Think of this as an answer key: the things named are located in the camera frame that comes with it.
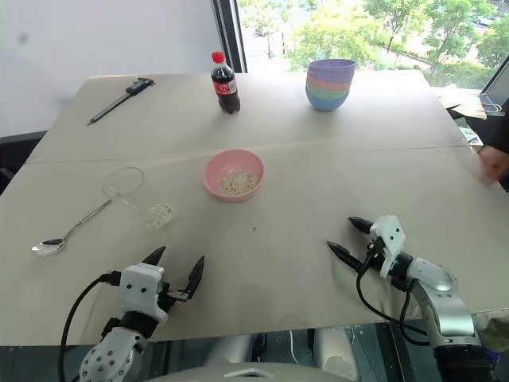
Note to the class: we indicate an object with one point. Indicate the brown cardboard sheet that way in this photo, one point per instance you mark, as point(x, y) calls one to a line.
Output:
point(465, 103)

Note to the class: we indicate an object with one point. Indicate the green bowl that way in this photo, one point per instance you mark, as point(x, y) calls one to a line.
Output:
point(327, 93)

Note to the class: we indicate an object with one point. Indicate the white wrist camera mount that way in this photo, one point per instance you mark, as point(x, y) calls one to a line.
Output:
point(141, 288)
point(391, 238)

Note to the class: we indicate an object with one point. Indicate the grey laptop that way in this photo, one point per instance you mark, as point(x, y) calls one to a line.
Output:
point(499, 85)

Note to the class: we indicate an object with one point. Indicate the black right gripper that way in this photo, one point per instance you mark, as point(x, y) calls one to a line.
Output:
point(374, 248)

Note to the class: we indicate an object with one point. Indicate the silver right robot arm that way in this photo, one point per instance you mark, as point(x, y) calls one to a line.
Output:
point(449, 310)

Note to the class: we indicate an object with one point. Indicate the small food pile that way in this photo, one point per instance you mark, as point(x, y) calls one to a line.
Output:
point(160, 217)

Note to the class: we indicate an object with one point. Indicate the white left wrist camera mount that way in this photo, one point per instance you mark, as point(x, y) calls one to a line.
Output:
point(141, 288)

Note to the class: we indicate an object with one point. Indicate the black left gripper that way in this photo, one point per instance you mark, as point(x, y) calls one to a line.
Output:
point(172, 295)

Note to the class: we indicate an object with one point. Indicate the person dark sleeved forearm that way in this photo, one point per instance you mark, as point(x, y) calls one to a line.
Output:
point(499, 127)

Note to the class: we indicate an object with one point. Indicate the dark side bench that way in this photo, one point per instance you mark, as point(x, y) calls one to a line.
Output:
point(18, 155)

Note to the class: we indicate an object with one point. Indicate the black window frame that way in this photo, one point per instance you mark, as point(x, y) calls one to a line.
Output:
point(230, 36)

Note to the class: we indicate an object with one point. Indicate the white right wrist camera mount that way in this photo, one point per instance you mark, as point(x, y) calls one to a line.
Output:
point(391, 238)

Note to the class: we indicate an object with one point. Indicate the silver metal spoon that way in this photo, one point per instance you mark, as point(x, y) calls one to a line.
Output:
point(49, 247)

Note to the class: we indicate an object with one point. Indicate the blue bowl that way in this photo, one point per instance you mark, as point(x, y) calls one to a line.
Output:
point(327, 103)

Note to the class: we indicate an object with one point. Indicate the silver rounded robot leg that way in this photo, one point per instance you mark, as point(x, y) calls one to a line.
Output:
point(336, 352)

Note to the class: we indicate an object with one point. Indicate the person bare hand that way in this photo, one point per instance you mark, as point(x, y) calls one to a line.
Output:
point(495, 163)

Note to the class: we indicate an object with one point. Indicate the cola bottle red cap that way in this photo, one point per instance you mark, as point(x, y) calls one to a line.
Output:
point(226, 87)

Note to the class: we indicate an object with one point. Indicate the grey-green fabric bundle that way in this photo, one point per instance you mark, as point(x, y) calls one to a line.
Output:
point(495, 328)

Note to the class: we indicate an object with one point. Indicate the purple bowl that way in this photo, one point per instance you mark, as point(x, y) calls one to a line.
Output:
point(332, 71)

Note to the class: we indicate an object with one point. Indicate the black vernier caliper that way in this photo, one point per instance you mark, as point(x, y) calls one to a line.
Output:
point(119, 99)

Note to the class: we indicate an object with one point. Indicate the salmon pink stacked bowl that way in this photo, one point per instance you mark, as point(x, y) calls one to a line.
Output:
point(328, 85)

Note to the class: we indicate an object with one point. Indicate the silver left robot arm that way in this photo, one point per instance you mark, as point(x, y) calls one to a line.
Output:
point(107, 354)

